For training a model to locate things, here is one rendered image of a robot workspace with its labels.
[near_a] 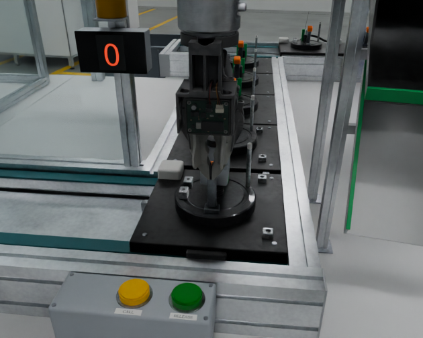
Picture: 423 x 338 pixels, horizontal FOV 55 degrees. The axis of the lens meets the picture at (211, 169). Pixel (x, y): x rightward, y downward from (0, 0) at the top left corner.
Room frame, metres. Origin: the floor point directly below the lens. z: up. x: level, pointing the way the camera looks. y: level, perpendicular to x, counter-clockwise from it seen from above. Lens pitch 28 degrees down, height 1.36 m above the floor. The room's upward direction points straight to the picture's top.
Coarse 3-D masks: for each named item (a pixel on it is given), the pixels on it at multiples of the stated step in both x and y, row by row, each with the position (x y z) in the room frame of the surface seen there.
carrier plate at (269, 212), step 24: (168, 192) 0.63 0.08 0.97; (264, 192) 0.63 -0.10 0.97; (144, 216) 0.56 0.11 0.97; (168, 216) 0.56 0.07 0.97; (264, 216) 0.56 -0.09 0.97; (144, 240) 0.50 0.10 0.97; (168, 240) 0.50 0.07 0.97; (192, 240) 0.50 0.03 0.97; (216, 240) 0.50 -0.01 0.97; (240, 240) 0.50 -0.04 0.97; (264, 240) 0.50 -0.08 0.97
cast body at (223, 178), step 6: (210, 138) 0.60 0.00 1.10; (210, 144) 0.59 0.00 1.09; (210, 150) 0.58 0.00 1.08; (210, 156) 0.58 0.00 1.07; (228, 162) 0.59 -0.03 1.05; (228, 168) 0.59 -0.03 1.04; (222, 174) 0.56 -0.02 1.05; (228, 174) 0.59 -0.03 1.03; (204, 180) 0.57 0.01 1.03; (222, 180) 0.56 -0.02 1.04
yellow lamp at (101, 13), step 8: (96, 0) 0.72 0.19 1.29; (104, 0) 0.71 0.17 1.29; (112, 0) 0.71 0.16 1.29; (120, 0) 0.72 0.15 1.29; (96, 8) 0.72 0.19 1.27; (104, 8) 0.71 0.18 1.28; (112, 8) 0.71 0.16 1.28; (120, 8) 0.72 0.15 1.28; (104, 16) 0.71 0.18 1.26; (112, 16) 0.71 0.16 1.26; (120, 16) 0.72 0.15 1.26
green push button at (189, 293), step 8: (176, 288) 0.39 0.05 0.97; (184, 288) 0.39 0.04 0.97; (192, 288) 0.39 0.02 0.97; (200, 288) 0.39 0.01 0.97; (176, 296) 0.38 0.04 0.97; (184, 296) 0.38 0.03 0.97; (192, 296) 0.38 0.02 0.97; (200, 296) 0.38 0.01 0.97; (176, 304) 0.37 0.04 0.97; (184, 304) 0.37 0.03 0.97; (192, 304) 0.37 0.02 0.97
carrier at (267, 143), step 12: (252, 96) 0.87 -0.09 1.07; (252, 108) 0.87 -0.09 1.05; (252, 120) 0.87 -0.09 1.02; (180, 132) 0.91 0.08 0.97; (252, 132) 0.87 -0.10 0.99; (264, 132) 0.91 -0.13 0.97; (276, 132) 0.91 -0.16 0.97; (180, 144) 0.84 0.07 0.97; (240, 144) 0.80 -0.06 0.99; (252, 144) 0.81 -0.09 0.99; (264, 144) 0.84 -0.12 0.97; (276, 144) 0.84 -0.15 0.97; (168, 156) 0.78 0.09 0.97; (180, 156) 0.78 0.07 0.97; (240, 156) 0.78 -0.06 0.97; (252, 156) 0.78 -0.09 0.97; (276, 156) 0.78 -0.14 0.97; (192, 168) 0.74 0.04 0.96; (240, 168) 0.73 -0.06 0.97; (252, 168) 0.73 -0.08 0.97; (264, 168) 0.73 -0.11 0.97; (276, 168) 0.73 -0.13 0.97
